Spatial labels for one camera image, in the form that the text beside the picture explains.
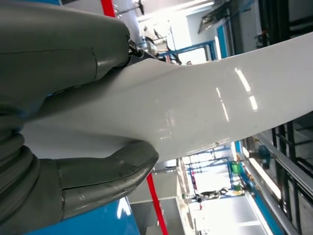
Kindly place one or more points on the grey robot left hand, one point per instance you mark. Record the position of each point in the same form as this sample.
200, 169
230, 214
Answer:
48, 48

